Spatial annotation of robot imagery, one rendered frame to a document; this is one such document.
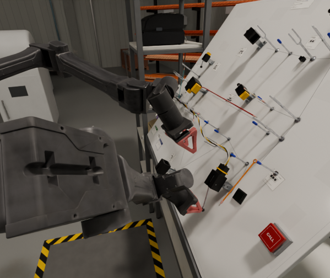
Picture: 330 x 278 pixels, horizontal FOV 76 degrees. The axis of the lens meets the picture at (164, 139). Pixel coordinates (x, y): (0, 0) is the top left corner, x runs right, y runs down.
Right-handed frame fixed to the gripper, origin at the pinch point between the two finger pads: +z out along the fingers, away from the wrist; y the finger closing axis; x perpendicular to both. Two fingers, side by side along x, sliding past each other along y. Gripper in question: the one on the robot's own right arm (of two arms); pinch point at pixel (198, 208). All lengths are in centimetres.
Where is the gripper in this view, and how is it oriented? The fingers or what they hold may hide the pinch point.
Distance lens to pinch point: 77.7
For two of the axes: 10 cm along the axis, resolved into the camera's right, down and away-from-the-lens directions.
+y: -3.2, -3.0, 9.0
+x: -6.3, 7.8, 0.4
